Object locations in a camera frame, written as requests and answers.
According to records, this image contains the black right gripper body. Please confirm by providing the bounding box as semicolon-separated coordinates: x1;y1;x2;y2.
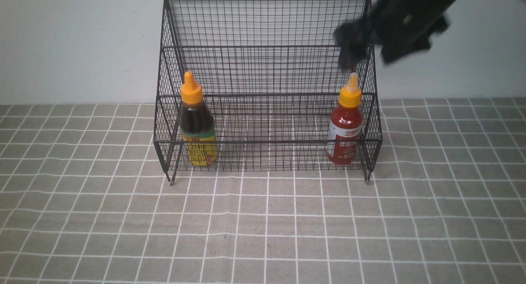
368;0;450;64

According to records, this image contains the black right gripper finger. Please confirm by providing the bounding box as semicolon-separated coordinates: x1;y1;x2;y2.
333;19;372;71

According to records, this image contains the red chili sauce bottle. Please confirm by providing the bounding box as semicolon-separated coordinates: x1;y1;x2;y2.
325;72;363;166

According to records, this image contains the dark soy sauce bottle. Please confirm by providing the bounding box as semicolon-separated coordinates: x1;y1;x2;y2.
179;71;218;166

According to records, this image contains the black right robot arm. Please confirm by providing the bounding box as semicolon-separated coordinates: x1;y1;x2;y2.
333;0;456;72

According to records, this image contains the grey checkered tablecloth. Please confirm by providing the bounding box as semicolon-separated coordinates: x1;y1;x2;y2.
0;97;526;284

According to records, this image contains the black wire mesh shelf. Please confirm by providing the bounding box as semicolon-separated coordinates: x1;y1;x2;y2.
153;0;383;181

